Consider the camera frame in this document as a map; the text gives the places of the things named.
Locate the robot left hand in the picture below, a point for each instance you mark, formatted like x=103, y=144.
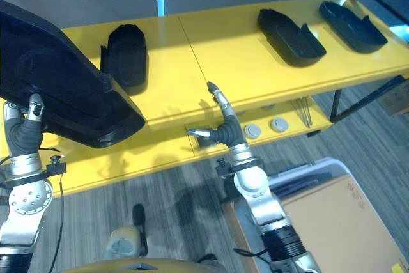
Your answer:
x=25, y=132

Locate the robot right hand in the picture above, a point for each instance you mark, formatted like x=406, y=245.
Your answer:
x=232, y=129

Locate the large black sole-shaped part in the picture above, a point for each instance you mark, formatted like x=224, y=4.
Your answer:
x=64, y=78

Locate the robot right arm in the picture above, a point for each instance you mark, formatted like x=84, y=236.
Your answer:
x=255, y=196

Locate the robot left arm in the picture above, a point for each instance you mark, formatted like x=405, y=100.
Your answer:
x=27, y=199

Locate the yellow shelf board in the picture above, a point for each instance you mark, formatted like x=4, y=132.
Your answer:
x=128, y=161
x=223, y=62

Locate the grey plastic box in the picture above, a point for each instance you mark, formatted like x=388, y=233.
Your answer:
x=319, y=167

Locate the yellow lower shelf board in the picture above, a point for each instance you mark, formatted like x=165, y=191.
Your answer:
x=128, y=161

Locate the grey round disc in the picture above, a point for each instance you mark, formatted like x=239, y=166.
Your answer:
x=278, y=125
x=252, y=130

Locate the robot dark foot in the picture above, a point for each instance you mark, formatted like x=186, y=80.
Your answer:
x=139, y=222

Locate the brown cardboard sheet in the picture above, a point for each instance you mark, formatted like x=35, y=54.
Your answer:
x=338, y=222

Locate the robot silver leg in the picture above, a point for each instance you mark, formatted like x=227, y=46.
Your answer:
x=123, y=244

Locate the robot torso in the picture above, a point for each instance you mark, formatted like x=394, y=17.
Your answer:
x=143, y=266

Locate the black shelf frame leg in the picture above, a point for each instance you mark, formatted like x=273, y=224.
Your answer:
x=361, y=103

